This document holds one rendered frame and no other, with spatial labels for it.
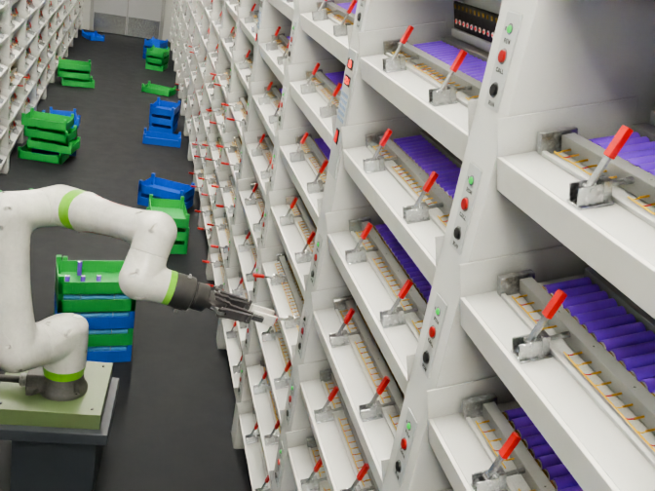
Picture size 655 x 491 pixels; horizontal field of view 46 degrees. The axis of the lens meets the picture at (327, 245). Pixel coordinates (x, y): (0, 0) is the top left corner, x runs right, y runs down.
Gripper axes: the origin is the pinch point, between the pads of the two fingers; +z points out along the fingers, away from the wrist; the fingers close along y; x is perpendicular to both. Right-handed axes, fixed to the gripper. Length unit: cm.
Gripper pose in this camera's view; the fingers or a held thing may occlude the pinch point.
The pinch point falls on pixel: (262, 315)
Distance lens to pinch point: 212.2
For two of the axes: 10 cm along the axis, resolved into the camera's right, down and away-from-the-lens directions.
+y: 2.1, 4.0, -8.9
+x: 4.1, -8.6, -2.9
